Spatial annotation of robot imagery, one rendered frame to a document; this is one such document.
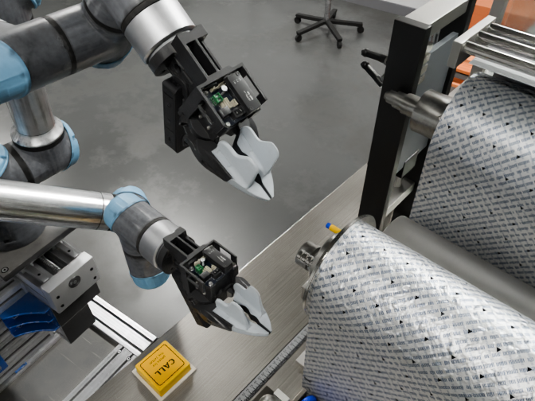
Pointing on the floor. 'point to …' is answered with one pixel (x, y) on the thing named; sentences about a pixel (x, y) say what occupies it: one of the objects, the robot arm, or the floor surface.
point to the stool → (326, 23)
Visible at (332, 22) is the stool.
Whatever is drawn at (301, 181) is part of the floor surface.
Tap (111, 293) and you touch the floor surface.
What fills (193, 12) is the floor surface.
